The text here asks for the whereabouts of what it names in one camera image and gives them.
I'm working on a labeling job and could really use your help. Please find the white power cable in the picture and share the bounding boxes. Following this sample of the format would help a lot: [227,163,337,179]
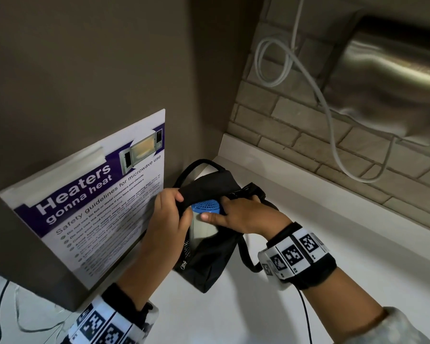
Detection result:
[254,0,397,184]

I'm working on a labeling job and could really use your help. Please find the black left wrist strap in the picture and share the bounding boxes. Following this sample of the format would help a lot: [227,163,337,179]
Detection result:
[67,282,159,344]

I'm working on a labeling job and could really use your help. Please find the black right wrist strap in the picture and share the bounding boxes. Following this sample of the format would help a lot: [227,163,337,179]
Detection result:
[257,222,338,291]

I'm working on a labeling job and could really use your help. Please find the person's left hand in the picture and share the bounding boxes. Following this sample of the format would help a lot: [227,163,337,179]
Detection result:
[114,188,194,313]

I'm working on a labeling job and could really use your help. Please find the person's right hand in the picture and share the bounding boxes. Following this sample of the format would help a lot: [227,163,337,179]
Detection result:
[200,195,293,245]

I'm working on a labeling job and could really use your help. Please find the steel wall hand dryer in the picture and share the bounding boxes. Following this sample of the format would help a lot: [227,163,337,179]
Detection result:
[322,14,430,147]

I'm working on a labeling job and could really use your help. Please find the person's right forearm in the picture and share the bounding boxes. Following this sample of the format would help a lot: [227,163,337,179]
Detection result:
[302,267,389,344]

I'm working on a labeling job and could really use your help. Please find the blue white hair dryer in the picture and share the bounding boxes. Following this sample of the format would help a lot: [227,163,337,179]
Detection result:
[187,199,224,251]

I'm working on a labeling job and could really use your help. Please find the black fabric bag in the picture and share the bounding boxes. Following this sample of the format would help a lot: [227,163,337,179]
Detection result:
[172,159,280,294]

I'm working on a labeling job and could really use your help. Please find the white purple safety poster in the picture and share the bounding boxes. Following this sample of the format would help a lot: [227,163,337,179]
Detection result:
[0,109,166,291]

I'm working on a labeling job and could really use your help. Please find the light grey shirt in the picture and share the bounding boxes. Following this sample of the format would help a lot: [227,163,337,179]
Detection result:
[358,306,430,344]

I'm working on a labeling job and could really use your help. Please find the thin white cable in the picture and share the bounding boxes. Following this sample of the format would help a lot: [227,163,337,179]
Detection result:
[13,282,71,333]

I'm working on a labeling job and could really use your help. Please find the black camera cable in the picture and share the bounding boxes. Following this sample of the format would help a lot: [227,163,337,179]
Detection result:
[0,280,11,344]
[298,289,314,344]

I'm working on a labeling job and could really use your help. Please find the black wrist strap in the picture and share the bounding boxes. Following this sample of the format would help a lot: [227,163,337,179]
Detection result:
[67,282,159,344]
[257,222,338,291]

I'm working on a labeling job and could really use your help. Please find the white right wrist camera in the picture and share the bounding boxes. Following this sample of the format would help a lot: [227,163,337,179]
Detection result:
[258,250,291,291]

